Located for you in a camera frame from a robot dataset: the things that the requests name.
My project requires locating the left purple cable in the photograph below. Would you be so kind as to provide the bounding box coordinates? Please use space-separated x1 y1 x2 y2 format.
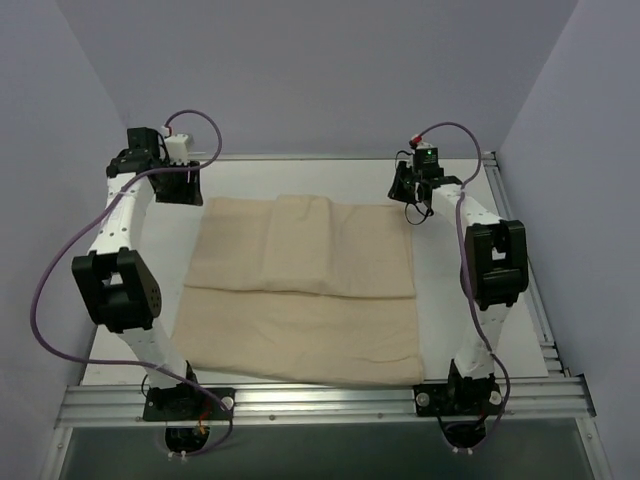
30 109 236 456

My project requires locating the purple cable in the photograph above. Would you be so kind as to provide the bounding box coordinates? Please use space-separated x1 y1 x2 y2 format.
408 122 511 447
30 109 236 456

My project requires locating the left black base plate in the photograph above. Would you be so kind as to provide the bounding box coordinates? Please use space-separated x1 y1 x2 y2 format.
142 385 229 422

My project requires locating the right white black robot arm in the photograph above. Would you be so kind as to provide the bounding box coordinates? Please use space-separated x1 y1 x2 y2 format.
387 142 529 413

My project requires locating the front aluminium rail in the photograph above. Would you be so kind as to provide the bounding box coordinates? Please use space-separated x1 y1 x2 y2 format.
56 377 595 428

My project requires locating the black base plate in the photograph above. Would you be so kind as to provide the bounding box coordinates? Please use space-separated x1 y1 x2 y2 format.
142 385 229 422
412 379 503 418

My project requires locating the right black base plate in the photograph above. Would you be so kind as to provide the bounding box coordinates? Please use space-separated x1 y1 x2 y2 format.
412 379 503 418

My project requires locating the beige cloth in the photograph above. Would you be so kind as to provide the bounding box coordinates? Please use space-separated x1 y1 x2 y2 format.
172 195 423 386

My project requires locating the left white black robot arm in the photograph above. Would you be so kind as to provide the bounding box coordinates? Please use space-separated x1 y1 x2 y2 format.
71 127 203 419

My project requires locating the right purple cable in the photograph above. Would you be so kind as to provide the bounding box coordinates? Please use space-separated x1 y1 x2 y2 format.
408 122 511 447

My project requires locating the back aluminium rail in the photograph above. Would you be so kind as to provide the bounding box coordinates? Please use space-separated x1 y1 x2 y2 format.
188 152 497 163

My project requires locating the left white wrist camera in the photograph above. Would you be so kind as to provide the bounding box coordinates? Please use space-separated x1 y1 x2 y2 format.
164 133 194 165

